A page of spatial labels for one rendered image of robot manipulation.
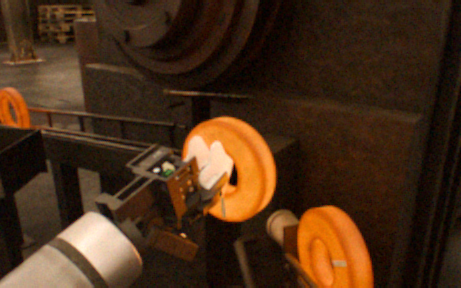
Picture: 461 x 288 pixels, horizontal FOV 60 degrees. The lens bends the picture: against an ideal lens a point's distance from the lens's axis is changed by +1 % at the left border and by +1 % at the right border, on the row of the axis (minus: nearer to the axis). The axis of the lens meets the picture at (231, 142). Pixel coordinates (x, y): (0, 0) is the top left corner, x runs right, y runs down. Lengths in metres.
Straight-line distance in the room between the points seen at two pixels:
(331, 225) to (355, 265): 0.06
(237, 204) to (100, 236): 0.22
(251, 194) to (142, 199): 0.17
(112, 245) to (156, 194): 0.08
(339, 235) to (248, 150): 0.16
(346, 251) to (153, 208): 0.25
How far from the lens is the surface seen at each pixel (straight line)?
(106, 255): 0.42
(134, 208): 0.45
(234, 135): 0.54
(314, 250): 0.64
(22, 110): 1.61
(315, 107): 0.78
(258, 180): 0.54
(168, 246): 0.51
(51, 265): 0.42
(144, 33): 0.78
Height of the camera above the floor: 1.06
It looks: 20 degrees down
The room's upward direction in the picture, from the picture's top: straight up
